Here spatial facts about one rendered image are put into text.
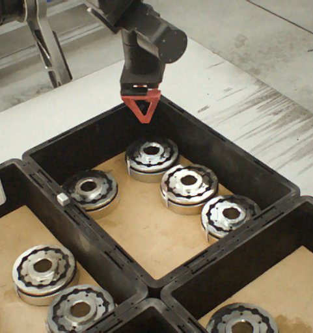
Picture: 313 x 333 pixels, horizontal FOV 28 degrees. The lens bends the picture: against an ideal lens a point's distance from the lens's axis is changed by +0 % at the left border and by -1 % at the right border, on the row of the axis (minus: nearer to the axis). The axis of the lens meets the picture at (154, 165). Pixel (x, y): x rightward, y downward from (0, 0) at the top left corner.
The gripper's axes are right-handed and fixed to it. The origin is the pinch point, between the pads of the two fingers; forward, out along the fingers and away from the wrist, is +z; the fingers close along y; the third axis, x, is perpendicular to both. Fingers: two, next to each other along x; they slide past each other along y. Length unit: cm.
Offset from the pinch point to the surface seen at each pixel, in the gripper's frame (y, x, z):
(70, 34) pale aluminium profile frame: 173, 68, 86
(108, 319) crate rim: -43.7, -0.2, 1.8
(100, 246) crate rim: -31.1, 3.2, 2.1
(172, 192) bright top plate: -11.9, -5.2, 9.5
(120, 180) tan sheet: -5.8, 5.5, 12.6
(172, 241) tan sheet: -20.7, -5.8, 12.3
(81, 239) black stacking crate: -27.9, 7.2, 4.2
